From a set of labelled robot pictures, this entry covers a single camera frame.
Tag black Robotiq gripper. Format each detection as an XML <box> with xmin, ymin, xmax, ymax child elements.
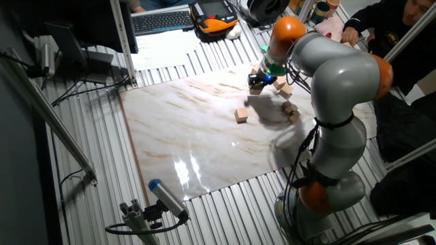
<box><xmin>247</xmin><ymin>73</ymin><xmax>277</xmax><ymax>92</ymax></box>

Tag person right forearm black sleeve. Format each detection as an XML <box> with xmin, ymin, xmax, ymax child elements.
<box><xmin>343</xmin><ymin>8</ymin><xmax>405</xmax><ymax>35</ymax></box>

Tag person right hand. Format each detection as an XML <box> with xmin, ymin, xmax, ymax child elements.
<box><xmin>342</xmin><ymin>27</ymin><xmax>360</xmax><ymax>45</ymax></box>

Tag orange black teach pendant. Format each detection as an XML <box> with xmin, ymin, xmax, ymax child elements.
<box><xmin>189</xmin><ymin>0</ymin><xmax>239</xmax><ymax>44</ymax></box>

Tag marble pattern board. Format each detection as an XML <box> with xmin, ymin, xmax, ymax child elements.
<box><xmin>118</xmin><ymin>62</ymin><xmax>378</xmax><ymax>202</ymax></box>

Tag aluminium profile beam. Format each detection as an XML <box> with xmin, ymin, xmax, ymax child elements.
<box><xmin>108</xmin><ymin>0</ymin><xmax>138</xmax><ymax>88</ymax></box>
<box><xmin>383</xmin><ymin>1</ymin><xmax>436</xmax><ymax>64</ymax></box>
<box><xmin>384</xmin><ymin>137</ymin><xmax>436</xmax><ymax>172</ymax></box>
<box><xmin>296</xmin><ymin>0</ymin><xmax>315</xmax><ymax>15</ymax></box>
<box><xmin>0</xmin><ymin>47</ymin><xmax>99</xmax><ymax>186</ymax></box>

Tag pink cloth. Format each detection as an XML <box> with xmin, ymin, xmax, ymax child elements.
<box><xmin>313</xmin><ymin>16</ymin><xmax>345</xmax><ymax>42</ymax></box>

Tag teal cylinder can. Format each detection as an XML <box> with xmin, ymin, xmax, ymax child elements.
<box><xmin>308</xmin><ymin>1</ymin><xmax>330</xmax><ymax>25</ymax></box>

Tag printed white paper sheet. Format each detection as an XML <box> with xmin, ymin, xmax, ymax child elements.
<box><xmin>130</xmin><ymin>29</ymin><xmax>202</xmax><ymax>71</ymax></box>

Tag tan paper cup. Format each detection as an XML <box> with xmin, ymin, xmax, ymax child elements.
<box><xmin>326</xmin><ymin>0</ymin><xmax>341</xmax><ymax>18</ymax></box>

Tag black computer keyboard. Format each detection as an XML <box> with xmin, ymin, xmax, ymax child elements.
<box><xmin>131</xmin><ymin>10</ymin><xmax>195</xmax><ymax>37</ymax></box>

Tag seated person blue jeans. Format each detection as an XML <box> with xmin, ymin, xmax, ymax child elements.
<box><xmin>121</xmin><ymin>0</ymin><xmax>197</xmax><ymax>14</ymax></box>

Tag black fabric bag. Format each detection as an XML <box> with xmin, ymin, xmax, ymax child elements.
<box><xmin>369</xmin><ymin>159</ymin><xmax>436</xmax><ymax>221</ymax></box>
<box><xmin>369</xmin><ymin>81</ymin><xmax>436</xmax><ymax>164</ymax></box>

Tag person in black hoodie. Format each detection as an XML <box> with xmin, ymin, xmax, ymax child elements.
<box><xmin>341</xmin><ymin>0</ymin><xmax>436</xmax><ymax>96</ymax></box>

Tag black monitor stand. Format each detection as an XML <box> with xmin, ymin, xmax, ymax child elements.
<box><xmin>45</xmin><ymin>22</ymin><xmax>129</xmax><ymax>85</ymax></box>

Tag short aluminium profile stub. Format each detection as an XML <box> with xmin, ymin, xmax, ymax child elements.
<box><xmin>119</xmin><ymin>199</ymin><xmax>161</xmax><ymax>245</ymax></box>

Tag black computer monitor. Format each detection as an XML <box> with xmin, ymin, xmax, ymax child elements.
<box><xmin>8</xmin><ymin>0</ymin><xmax>139</xmax><ymax>54</ymax></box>

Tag silver cylindrical device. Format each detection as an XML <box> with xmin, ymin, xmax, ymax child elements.
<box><xmin>40</xmin><ymin>43</ymin><xmax>57</xmax><ymax>78</ymax></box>

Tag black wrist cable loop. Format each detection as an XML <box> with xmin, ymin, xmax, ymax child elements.
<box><xmin>285</xmin><ymin>56</ymin><xmax>313</xmax><ymax>95</ymax></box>

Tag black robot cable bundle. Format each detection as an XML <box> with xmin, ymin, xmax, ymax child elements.
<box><xmin>281</xmin><ymin>118</ymin><xmax>320</xmax><ymax>244</ymax></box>

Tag grey camera blue cap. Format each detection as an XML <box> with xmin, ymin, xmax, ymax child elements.
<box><xmin>148</xmin><ymin>178</ymin><xmax>190</xmax><ymax>222</ymax></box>

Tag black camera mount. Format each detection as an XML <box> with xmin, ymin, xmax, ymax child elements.
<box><xmin>142</xmin><ymin>199</ymin><xmax>165</xmax><ymax>230</ymax></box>

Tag black desk cables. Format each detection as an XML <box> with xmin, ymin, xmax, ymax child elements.
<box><xmin>50</xmin><ymin>73</ymin><xmax>131</xmax><ymax>107</ymax></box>

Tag black camera cable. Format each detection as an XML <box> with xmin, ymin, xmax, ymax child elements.
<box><xmin>104</xmin><ymin>212</ymin><xmax>189</xmax><ymax>236</ymax></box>

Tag thin black cable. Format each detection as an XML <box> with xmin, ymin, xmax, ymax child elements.
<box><xmin>58</xmin><ymin>168</ymin><xmax>85</xmax><ymax>245</ymax></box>

